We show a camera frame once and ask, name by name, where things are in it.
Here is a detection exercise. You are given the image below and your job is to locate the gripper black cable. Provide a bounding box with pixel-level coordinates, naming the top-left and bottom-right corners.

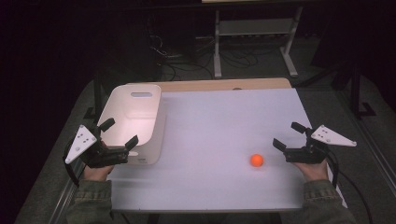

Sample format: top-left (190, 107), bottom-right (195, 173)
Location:
top-left (325, 148), bottom-right (374, 224)
top-left (63, 139), bottom-right (81, 189)

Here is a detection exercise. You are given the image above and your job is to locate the person's left hand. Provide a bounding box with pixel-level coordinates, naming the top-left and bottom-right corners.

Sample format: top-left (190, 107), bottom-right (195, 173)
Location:
top-left (82, 163), bottom-right (115, 183)

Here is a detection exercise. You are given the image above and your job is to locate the person's right hand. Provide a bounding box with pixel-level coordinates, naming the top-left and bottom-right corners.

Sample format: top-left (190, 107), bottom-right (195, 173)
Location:
top-left (291, 158), bottom-right (330, 184)

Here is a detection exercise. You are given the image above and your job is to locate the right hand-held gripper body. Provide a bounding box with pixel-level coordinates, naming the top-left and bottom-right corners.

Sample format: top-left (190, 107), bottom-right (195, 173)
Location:
top-left (284, 124), bottom-right (358, 165)

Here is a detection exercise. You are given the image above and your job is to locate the white plastic bin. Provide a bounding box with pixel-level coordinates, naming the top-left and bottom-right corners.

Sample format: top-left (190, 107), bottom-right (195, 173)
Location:
top-left (96, 83), bottom-right (167, 166)

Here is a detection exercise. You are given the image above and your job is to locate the white metal stand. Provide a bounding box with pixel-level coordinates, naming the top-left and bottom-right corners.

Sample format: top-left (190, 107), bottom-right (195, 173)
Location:
top-left (212, 5), bottom-right (304, 79)

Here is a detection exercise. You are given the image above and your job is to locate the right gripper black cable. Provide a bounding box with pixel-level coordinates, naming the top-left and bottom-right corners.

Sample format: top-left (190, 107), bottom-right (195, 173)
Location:
top-left (325, 148), bottom-right (374, 224)

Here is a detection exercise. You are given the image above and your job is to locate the bundle of floor cables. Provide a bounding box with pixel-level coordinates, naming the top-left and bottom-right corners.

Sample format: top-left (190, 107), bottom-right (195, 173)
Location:
top-left (148, 33), bottom-right (260, 81)

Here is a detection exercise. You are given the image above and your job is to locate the aluminium rail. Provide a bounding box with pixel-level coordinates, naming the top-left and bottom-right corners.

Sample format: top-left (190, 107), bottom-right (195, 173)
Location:
top-left (48, 161), bottom-right (84, 224)
top-left (354, 116), bottom-right (396, 200)

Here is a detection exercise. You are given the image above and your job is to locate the white board table cover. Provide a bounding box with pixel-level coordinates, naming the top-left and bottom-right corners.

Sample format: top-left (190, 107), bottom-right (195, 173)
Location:
top-left (106, 88), bottom-right (348, 213)

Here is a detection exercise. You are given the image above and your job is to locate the orange ball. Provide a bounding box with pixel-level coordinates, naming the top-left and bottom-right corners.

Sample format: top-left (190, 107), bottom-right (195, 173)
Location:
top-left (249, 153), bottom-right (265, 168)

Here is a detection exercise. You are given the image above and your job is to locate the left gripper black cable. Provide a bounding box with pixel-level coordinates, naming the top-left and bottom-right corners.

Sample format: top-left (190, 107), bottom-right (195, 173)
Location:
top-left (63, 139), bottom-right (81, 189)

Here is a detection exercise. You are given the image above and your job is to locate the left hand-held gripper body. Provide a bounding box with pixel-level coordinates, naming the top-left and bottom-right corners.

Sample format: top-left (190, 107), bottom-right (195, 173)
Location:
top-left (64, 124), bottom-right (131, 169)

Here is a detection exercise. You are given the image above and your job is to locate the black stand leg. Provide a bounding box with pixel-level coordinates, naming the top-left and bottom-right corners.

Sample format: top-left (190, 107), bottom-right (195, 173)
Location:
top-left (83, 70), bottom-right (105, 121)
top-left (348, 61), bottom-right (377, 119)

